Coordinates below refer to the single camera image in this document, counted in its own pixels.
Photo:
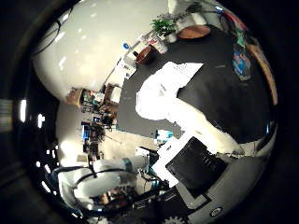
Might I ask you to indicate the white box with print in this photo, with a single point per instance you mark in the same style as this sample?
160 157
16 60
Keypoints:
128 70

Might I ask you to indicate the green potted plant white pot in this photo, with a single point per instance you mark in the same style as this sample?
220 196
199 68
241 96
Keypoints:
164 26

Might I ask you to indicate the white wipes canister red label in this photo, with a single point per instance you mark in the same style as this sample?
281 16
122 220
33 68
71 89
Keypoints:
158 43

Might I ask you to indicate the cluttered storage shelf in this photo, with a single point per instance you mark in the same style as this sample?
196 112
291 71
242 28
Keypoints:
93 105

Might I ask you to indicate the brown wooden bowl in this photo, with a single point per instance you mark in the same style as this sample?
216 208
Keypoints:
146 55

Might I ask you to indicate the round blue wall sign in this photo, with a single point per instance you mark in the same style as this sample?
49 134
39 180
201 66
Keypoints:
126 45

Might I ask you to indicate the white grid-pattern cloth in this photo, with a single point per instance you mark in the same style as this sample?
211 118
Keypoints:
162 93

